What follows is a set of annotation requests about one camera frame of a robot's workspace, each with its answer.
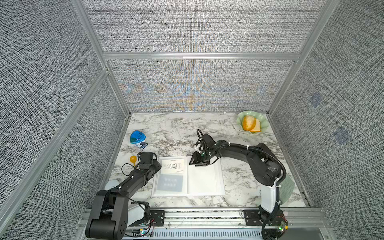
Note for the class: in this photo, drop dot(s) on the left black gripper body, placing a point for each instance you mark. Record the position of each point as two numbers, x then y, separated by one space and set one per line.
156 167

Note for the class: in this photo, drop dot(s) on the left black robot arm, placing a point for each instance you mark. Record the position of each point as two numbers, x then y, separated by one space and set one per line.
108 219

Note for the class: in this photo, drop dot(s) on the white photo album book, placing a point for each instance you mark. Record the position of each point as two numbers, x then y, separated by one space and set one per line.
198 181

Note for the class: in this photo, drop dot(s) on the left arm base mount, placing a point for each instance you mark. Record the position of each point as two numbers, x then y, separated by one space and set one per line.
140 214

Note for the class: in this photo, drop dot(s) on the yellow spoon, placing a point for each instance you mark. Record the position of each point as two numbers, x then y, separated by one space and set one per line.
133 160

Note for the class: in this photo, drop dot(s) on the blue card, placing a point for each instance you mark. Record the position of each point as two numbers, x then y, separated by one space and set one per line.
170 183

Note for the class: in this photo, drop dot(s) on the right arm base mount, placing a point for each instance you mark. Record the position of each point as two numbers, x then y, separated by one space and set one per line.
273 226

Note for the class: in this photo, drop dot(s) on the green folded cloth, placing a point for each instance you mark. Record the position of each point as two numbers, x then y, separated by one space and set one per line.
286 189

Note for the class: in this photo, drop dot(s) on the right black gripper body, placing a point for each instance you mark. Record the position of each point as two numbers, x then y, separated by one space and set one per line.
201 158

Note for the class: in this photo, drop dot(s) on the bread piece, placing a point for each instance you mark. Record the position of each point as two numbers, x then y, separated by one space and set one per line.
251 124

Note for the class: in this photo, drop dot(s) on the white card grey print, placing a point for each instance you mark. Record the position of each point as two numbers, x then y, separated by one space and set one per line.
173 166

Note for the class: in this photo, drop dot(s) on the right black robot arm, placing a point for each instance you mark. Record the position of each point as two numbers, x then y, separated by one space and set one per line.
266 168

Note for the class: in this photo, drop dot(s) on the green glass plate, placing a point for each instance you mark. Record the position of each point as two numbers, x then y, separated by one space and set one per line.
263 119

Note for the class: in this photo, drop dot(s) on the blue lidded cup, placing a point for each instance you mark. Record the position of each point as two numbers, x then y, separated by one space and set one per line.
138 139

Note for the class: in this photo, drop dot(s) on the aluminium front rail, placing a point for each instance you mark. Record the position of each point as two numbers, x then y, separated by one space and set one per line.
230 224

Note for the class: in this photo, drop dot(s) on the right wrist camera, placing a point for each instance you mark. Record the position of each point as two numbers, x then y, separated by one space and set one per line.
205 143

